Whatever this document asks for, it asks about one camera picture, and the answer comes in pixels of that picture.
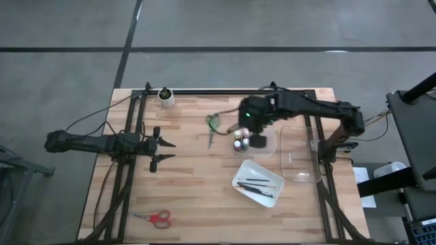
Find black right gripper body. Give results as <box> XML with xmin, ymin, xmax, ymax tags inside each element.
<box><xmin>238</xmin><ymin>96</ymin><xmax>279</xmax><ymax>136</ymax></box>

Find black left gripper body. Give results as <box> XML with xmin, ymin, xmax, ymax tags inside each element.
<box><xmin>144</xmin><ymin>135</ymin><xmax>161</xmax><ymax>159</ymax></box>

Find green-handled scissors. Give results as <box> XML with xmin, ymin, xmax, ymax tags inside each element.
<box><xmin>205</xmin><ymin>113</ymin><xmax>221</xmax><ymax>150</ymax></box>

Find white plastic bin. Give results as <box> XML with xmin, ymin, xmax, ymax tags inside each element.
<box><xmin>231</xmin><ymin>159</ymin><xmax>285</xmax><ymax>209</ymax></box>

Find black-handled paintbrush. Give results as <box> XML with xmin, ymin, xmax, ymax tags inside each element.
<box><xmin>243</xmin><ymin>187</ymin><xmax>275</xmax><ymax>199</ymax></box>
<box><xmin>238</xmin><ymin>185</ymin><xmax>270</xmax><ymax>195</ymax></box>

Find red-handled scissors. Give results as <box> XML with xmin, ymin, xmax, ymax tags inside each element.
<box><xmin>131</xmin><ymin>209</ymin><xmax>173</xmax><ymax>229</ymax></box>

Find white plant pot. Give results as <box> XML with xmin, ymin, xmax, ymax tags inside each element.
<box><xmin>157</xmin><ymin>86</ymin><xmax>176</xmax><ymax>109</ymax></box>

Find large clear plastic tray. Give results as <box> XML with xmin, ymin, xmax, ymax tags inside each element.
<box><xmin>279</xmin><ymin>125</ymin><xmax>323</xmax><ymax>184</ymax></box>

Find white paper sheet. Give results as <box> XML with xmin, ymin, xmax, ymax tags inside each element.
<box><xmin>352</xmin><ymin>166</ymin><xmax>377</xmax><ymax>209</ymax></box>

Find grey metal stand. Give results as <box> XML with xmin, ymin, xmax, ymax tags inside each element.
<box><xmin>0</xmin><ymin>146</ymin><xmax>55</xmax><ymax>239</ymax></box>

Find black equipment cart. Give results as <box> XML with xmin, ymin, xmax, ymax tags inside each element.
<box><xmin>357</xmin><ymin>71</ymin><xmax>436</xmax><ymax>222</ymax></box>

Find small parts organiser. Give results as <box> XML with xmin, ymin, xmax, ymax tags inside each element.
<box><xmin>403</xmin><ymin>217</ymin><xmax>436</xmax><ymax>245</ymax></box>

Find black aluminium table frame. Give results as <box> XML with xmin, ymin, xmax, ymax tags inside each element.
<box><xmin>81</xmin><ymin>88</ymin><xmax>364</xmax><ymax>244</ymax></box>

